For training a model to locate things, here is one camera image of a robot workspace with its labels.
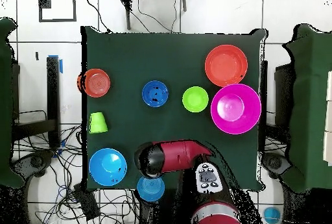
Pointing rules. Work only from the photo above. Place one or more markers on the dark blue bowl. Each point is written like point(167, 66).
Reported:
point(155, 94)

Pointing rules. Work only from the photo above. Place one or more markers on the green cup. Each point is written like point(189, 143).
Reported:
point(98, 123)

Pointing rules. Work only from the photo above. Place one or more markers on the large pink bowl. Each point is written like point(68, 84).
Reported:
point(236, 108)

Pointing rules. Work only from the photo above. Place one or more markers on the small orange bowl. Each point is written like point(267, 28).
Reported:
point(97, 83)

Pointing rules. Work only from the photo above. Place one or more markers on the small light blue bowl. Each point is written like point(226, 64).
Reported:
point(151, 189)

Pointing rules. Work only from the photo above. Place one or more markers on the large light blue bowl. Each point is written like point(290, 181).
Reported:
point(107, 166)

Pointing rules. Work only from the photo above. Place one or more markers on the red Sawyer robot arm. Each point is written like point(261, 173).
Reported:
point(176, 156)

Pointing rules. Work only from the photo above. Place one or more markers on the green bowl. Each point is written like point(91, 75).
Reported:
point(195, 99)

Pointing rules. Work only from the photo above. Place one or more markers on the dark green tablecloth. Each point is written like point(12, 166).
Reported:
point(166, 52)

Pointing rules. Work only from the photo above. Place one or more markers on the large orange bowl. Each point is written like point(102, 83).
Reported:
point(226, 65)

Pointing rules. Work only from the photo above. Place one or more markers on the black metal stand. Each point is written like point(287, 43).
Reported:
point(128, 13)

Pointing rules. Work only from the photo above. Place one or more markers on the black power box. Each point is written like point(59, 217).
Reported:
point(87, 203)

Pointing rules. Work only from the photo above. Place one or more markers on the dark grey floor base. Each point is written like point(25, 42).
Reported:
point(275, 164)
point(36, 161)

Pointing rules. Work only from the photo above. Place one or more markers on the neighbouring green cloth table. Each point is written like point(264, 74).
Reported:
point(311, 104)
point(6, 104)

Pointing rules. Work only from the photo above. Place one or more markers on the light blue bowl on floor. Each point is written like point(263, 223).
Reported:
point(272, 215)

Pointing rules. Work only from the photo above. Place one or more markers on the black table frame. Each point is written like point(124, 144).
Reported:
point(53, 91)
point(263, 141)

